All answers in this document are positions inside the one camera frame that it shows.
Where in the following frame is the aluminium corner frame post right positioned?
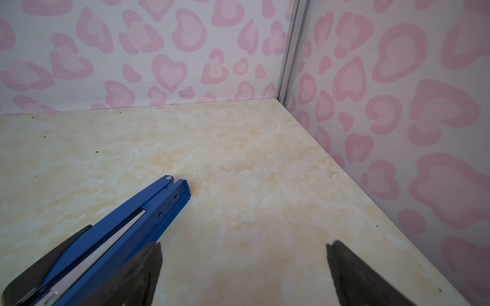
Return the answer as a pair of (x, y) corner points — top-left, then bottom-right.
(276, 0), (316, 110)

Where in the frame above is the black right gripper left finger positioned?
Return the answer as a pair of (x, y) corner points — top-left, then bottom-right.
(78, 242), (163, 305)

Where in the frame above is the blue stapler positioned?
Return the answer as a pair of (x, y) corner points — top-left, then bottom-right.
(1, 175), (191, 305)

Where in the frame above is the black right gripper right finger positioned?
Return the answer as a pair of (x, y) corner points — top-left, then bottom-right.
(326, 240), (415, 306)

